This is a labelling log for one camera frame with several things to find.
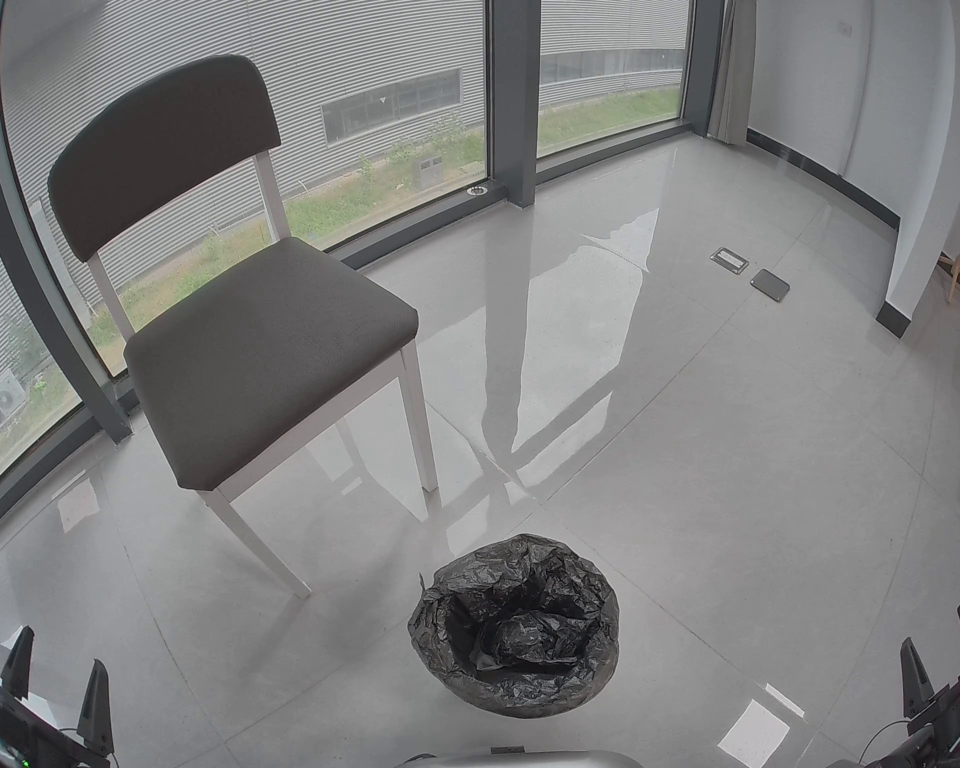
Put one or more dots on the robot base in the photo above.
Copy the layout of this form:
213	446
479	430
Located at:
525	759

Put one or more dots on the white curtain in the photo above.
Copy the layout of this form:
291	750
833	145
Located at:
733	67

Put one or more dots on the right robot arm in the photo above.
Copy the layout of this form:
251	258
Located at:
937	756

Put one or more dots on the wooden frame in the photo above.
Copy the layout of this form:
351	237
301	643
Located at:
951	279

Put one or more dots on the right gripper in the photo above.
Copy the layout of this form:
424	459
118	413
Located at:
941	712

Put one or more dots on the crumpled black plastic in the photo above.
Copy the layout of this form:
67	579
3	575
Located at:
536	634

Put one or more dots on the black plastic bag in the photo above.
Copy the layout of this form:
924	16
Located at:
525	570

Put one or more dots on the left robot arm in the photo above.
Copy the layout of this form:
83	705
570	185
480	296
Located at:
22	754

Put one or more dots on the grey padded white chair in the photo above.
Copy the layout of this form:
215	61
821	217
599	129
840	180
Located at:
262	360

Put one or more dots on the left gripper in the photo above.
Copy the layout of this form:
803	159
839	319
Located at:
67	746

